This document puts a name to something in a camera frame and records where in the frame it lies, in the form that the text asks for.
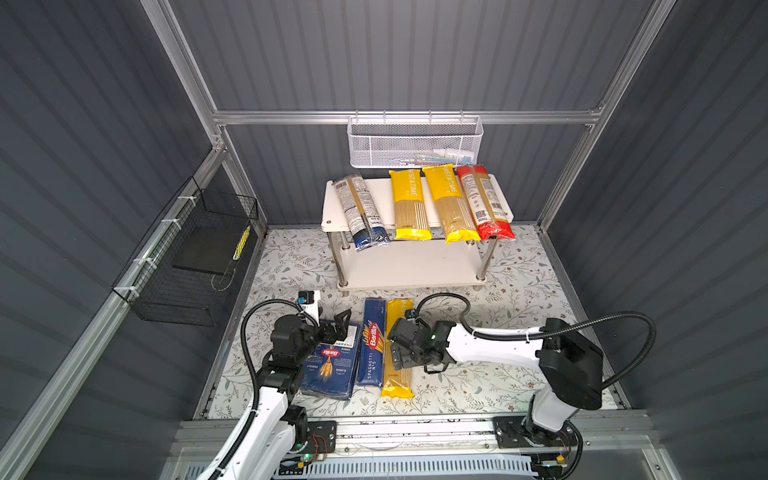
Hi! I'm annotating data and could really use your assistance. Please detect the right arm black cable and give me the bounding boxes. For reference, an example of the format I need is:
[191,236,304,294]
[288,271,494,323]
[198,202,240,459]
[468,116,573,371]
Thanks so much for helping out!
[415,292,657,391]

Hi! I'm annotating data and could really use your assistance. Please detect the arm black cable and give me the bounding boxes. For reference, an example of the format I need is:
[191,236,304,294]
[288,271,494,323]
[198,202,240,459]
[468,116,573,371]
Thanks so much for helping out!
[415,292,657,391]
[206,298,319,480]

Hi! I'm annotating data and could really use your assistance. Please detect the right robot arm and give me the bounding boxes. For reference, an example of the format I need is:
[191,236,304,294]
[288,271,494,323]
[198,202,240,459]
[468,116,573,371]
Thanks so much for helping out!
[387,318,603,445]

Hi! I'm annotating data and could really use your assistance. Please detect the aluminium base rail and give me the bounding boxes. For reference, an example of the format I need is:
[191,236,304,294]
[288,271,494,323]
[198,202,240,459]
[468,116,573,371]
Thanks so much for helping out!
[173,413,655,478]

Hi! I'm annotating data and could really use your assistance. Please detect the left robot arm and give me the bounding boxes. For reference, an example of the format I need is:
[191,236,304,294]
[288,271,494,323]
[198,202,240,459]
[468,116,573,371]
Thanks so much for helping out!
[198,299,351,479]

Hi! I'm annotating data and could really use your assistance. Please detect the black wire basket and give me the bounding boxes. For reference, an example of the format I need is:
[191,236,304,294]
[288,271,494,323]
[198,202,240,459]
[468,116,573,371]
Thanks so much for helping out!
[113,180,259,327]

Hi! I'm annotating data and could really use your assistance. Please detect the white wire mesh basket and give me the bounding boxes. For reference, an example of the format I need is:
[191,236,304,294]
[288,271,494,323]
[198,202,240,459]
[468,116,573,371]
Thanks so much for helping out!
[347,114,484,169]

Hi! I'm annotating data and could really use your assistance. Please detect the white two-tier shelf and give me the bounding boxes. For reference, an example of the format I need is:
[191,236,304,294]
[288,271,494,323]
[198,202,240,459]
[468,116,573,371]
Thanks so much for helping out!
[321,181,499,290]

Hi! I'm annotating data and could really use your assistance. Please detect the red spaghetti bag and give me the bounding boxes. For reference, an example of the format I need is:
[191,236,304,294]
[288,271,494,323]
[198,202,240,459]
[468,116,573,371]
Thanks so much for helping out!
[457,166,516,240]

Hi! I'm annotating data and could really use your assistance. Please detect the items in white basket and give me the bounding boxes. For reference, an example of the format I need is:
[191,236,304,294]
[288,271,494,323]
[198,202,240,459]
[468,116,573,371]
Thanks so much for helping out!
[393,148,477,167]

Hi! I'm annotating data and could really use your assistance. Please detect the narrow blue Barilla spaghetti box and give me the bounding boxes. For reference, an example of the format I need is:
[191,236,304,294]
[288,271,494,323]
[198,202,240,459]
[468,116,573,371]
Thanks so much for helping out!
[356,298,387,387]

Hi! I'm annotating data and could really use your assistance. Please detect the yellow Pastatime bag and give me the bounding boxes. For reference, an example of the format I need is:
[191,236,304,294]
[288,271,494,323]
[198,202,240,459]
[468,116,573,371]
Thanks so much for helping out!
[390,169,432,241]
[381,299,414,399]
[422,165,480,244]

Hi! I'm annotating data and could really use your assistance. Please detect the yellow marker pen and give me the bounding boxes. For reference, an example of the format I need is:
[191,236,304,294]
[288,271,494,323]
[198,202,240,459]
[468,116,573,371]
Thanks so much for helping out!
[232,226,251,261]

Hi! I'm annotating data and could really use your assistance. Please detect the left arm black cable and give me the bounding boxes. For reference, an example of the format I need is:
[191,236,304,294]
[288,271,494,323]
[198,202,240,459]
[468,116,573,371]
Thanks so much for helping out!
[206,298,319,480]

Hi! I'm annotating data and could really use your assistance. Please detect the wide blue Barilla pasta box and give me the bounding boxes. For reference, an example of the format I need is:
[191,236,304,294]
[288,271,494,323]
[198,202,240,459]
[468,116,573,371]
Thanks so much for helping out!
[300,325,362,400]

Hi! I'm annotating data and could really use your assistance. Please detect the dark blue clear spaghetti bag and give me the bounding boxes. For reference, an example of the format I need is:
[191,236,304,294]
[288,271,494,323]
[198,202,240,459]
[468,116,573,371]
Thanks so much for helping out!
[333,174,390,251]

